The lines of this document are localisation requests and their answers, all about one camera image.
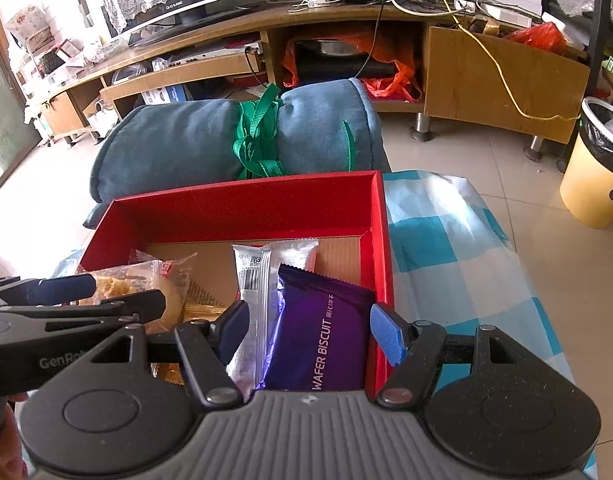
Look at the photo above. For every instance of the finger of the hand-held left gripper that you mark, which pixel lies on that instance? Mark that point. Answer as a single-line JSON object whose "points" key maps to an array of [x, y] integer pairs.
{"points": [[61, 287], [86, 315]]}

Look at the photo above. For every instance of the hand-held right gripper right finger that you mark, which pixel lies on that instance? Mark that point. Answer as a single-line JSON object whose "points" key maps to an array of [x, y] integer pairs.
{"points": [[389, 332]]}

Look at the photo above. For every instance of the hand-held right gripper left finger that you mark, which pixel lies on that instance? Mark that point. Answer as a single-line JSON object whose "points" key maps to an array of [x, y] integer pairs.
{"points": [[236, 325]]}

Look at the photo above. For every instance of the brown snack packet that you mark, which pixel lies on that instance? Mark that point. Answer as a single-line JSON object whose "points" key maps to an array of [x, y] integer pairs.
{"points": [[201, 310]]}

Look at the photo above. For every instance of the silver snack packet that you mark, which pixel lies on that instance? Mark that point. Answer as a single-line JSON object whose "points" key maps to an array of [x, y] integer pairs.
{"points": [[256, 285]]}

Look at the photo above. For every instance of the clear fried snack packet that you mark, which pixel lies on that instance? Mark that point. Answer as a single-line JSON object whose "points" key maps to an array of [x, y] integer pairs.
{"points": [[116, 280]]}

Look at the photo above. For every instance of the purple wafer packet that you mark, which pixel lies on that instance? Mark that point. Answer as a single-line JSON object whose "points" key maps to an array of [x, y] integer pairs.
{"points": [[321, 330]]}

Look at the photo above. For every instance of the bread bun packet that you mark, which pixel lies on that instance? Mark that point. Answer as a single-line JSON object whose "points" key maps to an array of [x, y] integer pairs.
{"points": [[171, 285]]}

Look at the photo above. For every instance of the red cardboard box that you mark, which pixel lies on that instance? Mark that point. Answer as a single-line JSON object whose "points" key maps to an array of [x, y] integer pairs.
{"points": [[381, 240]]}

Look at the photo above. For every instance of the person's left hand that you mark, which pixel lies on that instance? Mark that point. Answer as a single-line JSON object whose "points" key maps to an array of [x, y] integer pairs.
{"points": [[14, 440]]}

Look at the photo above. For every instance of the blue checkered tablecloth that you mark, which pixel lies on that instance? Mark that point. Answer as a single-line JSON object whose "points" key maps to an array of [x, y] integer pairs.
{"points": [[436, 240]]}

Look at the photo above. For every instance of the blue rolled blanket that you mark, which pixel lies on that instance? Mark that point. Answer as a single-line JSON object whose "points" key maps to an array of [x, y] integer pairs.
{"points": [[176, 145]]}

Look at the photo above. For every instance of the blue printed carton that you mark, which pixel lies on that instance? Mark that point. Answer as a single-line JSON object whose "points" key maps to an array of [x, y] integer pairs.
{"points": [[166, 95]]}

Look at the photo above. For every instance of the yellow trash bin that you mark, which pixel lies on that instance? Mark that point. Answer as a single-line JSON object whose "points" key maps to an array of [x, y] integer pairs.
{"points": [[586, 185]]}

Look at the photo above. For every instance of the stack of printed boxes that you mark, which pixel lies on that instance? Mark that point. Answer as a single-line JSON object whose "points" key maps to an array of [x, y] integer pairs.
{"points": [[41, 40]]}

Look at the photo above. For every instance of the orange plastic bag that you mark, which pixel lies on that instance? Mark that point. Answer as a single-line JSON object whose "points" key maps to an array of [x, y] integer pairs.
{"points": [[401, 82]]}

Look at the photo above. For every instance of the silver media player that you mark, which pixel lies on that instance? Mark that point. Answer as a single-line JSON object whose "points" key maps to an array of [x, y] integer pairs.
{"points": [[211, 55]]}

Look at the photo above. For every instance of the black pot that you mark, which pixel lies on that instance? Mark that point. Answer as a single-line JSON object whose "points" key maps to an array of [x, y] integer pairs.
{"points": [[336, 65]]}

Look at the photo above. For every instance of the wooden TV stand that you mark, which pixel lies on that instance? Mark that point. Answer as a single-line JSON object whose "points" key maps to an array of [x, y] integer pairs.
{"points": [[486, 75]]}

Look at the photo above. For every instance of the black television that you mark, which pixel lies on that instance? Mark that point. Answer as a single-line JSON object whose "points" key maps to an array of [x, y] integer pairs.
{"points": [[186, 7]]}

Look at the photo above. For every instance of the red plastic bag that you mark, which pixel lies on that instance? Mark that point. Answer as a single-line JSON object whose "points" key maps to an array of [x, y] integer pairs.
{"points": [[541, 37]]}

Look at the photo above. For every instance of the white power strip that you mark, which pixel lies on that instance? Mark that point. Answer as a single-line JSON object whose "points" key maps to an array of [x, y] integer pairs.
{"points": [[316, 2]]}

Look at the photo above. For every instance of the white flat device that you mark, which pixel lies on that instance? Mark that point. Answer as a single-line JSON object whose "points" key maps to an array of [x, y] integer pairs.
{"points": [[506, 12]]}

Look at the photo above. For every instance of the black shelf rack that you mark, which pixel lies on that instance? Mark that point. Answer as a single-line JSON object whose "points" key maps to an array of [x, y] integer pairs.
{"points": [[601, 10]]}

